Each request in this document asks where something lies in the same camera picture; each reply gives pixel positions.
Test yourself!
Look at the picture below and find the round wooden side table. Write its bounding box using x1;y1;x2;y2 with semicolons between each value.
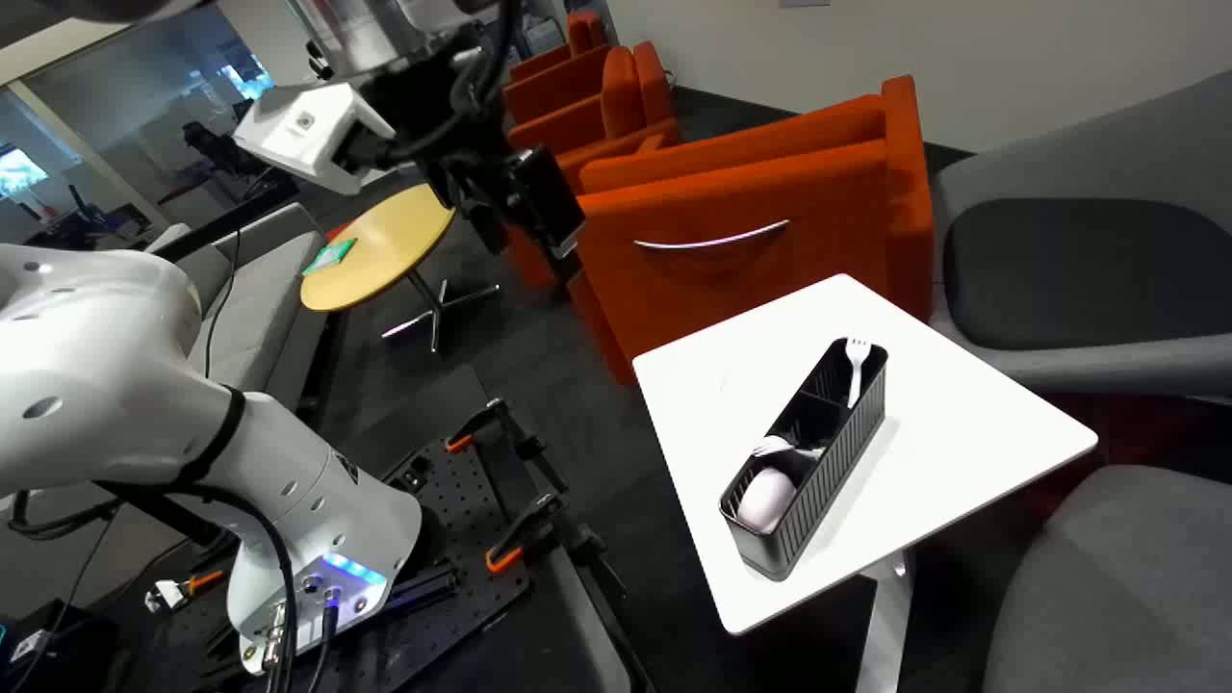
298;182;509;357

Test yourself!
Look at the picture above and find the large orange armchair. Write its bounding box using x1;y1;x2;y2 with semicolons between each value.
567;72;937;386

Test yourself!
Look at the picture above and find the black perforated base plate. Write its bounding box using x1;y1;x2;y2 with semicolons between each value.
235;398;647;693

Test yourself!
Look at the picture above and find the white plastic utensil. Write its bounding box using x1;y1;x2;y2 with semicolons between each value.
835;334;872;403

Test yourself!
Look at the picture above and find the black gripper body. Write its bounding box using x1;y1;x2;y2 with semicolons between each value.
422;114;518;222

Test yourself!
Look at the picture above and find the green red small item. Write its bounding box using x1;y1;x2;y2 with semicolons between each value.
301;236;357;276

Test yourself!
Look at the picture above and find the black slotted cutlery rack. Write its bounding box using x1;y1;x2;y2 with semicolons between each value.
717;334;893;586

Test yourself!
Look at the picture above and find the grey chair with dark cushion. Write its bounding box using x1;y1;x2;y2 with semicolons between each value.
928;64;1232;403

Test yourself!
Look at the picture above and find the pale pink round object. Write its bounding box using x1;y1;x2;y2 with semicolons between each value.
738;465;804;534

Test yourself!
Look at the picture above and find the orange handled black clamp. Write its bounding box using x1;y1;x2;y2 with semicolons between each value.
440;398;518;463
144;563;237;617
478;489;568;586

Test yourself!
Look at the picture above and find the dark grey seat cushion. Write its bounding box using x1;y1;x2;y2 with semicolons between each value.
940;198;1232;354

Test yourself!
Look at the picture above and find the white table pedestal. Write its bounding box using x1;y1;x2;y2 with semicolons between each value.
851;556;915;693

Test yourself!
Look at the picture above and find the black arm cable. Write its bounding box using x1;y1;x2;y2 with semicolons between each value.
88;380;307;679

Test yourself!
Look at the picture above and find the grey sofa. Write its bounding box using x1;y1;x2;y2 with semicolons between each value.
170;203;336;398

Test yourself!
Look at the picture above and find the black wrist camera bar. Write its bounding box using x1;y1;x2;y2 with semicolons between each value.
511;142;588;271

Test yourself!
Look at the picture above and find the black cable bundle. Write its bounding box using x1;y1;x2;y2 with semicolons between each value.
431;0;527;131

